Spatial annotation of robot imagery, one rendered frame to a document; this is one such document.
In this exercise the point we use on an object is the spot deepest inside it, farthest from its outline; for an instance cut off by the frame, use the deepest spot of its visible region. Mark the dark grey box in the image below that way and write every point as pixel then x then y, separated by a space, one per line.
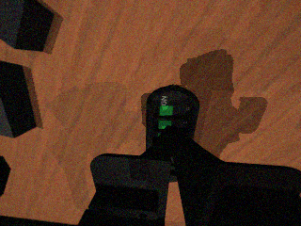
pixel 24 24
pixel 16 114

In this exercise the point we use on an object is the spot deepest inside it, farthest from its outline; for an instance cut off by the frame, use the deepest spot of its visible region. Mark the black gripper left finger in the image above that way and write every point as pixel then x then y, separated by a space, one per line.
pixel 150 170

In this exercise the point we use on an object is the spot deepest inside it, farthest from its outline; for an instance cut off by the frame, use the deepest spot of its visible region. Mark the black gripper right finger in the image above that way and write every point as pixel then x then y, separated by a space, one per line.
pixel 201 176

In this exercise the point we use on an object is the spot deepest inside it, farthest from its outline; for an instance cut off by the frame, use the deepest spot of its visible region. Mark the dark grey switch panel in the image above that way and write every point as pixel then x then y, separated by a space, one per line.
pixel 175 106

